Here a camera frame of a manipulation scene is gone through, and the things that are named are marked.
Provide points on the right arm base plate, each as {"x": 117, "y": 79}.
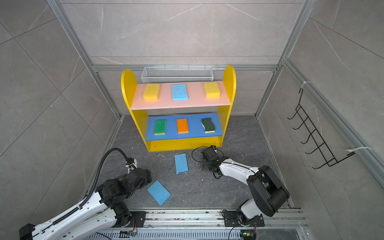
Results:
{"x": 233, "y": 218}

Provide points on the green yellow sponge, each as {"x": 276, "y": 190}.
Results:
{"x": 160, "y": 127}

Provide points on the yellow shelf unit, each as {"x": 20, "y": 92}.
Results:
{"x": 196, "y": 108}

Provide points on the light blue sponge front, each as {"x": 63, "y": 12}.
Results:
{"x": 159, "y": 192}

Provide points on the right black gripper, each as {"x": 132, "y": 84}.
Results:
{"x": 205, "y": 163}

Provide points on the light blue sponge row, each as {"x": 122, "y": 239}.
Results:
{"x": 181, "y": 163}

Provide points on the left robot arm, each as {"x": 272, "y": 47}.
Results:
{"x": 103, "y": 207}

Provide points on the black wire hook rack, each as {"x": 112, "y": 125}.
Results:
{"x": 315, "y": 136}

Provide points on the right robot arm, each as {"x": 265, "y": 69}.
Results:
{"x": 267, "y": 190}

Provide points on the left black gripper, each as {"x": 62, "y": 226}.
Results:
{"x": 149, "y": 178}

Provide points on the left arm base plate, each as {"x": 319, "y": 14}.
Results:
{"x": 138, "y": 218}

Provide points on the white wire mesh basket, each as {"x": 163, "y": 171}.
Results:
{"x": 153, "y": 75}

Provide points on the aluminium rail base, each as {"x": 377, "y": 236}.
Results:
{"x": 208, "y": 224}

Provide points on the orange sponge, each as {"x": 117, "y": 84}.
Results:
{"x": 182, "y": 126}

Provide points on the dark green curved sponge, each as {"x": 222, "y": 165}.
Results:
{"x": 208, "y": 125}

